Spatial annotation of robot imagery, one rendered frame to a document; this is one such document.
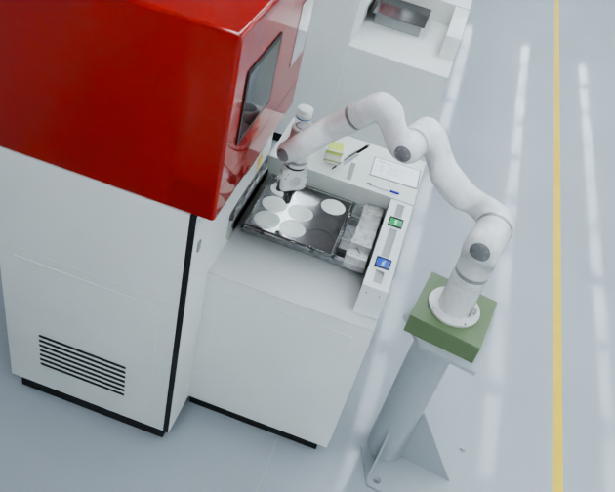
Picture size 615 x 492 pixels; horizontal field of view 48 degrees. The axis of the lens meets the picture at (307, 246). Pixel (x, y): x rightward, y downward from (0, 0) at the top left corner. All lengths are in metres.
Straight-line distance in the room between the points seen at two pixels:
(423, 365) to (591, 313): 1.91
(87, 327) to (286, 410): 0.86
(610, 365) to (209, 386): 2.23
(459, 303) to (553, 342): 1.68
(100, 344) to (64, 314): 0.17
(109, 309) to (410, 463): 1.47
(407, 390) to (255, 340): 0.63
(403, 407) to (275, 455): 0.59
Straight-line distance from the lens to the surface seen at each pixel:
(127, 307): 2.49
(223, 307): 2.60
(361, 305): 2.47
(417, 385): 2.74
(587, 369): 4.04
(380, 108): 2.22
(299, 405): 2.86
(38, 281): 2.64
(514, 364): 3.82
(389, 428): 2.98
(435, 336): 2.48
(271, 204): 2.73
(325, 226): 2.69
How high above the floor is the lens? 2.56
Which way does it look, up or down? 40 degrees down
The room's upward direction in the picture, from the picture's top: 16 degrees clockwise
